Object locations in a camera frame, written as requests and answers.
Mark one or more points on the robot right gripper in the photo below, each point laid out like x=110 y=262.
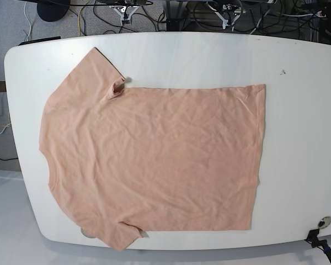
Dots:
x=125 y=13

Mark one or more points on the robot left gripper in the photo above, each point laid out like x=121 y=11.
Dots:
x=228 y=12

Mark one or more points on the peach pink T-shirt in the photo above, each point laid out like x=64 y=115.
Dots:
x=127 y=160

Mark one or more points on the black round stand base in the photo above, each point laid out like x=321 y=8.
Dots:
x=52 y=11

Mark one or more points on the black metal frame post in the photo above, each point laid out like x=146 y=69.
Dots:
x=175 y=14

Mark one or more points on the silver left cable grommet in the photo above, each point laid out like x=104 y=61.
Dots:
x=86 y=234

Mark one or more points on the silver cable grommet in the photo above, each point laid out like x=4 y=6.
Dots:
x=324 y=222
x=86 y=234

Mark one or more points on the silver right cable grommet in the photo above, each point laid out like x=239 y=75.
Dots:
x=324 y=222

